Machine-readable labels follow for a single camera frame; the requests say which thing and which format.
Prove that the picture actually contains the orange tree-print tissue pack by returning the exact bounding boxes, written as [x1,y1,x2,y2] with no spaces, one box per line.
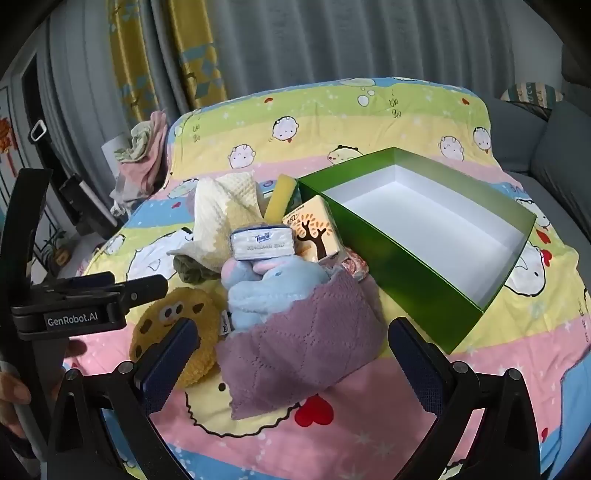
[283,195,347,265]

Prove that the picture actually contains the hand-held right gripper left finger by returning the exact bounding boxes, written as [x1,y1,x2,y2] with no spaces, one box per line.
[46,316,201,480]

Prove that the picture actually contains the yellow knit towel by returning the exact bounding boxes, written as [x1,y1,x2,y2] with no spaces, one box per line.
[205,200,266,273]

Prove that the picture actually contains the yellow patterned curtain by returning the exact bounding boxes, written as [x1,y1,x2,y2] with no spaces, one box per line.
[108,0,230,126]

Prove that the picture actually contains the grey curtain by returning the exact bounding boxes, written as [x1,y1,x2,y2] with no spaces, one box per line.
[41,0,568,144]

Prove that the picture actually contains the pale green garment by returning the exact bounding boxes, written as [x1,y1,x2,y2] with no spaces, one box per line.
[115,124,153,164]

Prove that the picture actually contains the light blue plush toy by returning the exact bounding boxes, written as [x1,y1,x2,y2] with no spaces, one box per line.
[222,256,333,334]

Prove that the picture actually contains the person's left hand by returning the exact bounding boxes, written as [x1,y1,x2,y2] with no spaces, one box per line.
[0,340,89,431]

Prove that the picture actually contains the grey sofa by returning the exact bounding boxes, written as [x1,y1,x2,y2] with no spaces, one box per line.
[482,44,591,287]

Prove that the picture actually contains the black device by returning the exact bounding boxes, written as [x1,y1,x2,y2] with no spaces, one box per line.
[58,173,119,236]

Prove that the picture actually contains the red wall ornament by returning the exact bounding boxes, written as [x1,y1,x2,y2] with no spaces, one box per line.
[0,115,19,154]

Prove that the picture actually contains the cartoon printed blanket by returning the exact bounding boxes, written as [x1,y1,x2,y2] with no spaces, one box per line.
[81,76,591,480]

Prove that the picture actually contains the pink patterned cloth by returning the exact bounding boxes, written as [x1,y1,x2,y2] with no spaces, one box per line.
[337,251,371,283]

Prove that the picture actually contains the purple quilted towel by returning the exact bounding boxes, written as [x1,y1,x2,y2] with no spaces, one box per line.
[216,270,386,421]

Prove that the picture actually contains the patterned cushion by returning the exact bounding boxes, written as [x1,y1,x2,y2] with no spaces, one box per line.
[501,80,567,114]

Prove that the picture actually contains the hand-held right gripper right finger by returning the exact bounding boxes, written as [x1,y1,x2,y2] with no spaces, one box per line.
[388,316,541,480]

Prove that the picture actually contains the potted plant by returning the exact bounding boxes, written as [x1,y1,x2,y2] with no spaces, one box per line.
[39,226,70,278]

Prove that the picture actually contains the pink garment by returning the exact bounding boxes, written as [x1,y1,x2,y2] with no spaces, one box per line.
[112,111,170,198]

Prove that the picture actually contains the cream dotted cloth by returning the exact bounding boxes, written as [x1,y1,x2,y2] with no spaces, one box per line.
[166,173,260,273]

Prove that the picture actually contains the green cardboard box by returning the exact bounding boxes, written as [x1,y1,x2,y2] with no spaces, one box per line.
[298,147,539,355]

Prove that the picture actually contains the dark green cloth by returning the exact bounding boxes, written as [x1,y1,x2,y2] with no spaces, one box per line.
[173,254,227,285]

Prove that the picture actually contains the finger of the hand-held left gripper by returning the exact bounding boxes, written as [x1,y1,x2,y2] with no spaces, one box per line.
[115,273,170,309]
[32,271,116,296]

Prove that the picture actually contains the white paper roll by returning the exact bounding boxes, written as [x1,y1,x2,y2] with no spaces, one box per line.
[102,134,133,169]

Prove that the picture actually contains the yellow sponge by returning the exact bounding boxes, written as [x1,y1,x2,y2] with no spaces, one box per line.
[263,174,304,227]

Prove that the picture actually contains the white tissue pack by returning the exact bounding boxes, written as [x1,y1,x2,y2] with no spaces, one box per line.
[228,224,296,260]

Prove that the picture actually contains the yellow cookie plush toy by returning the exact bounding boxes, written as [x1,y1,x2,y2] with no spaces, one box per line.
[129,286,230,389]

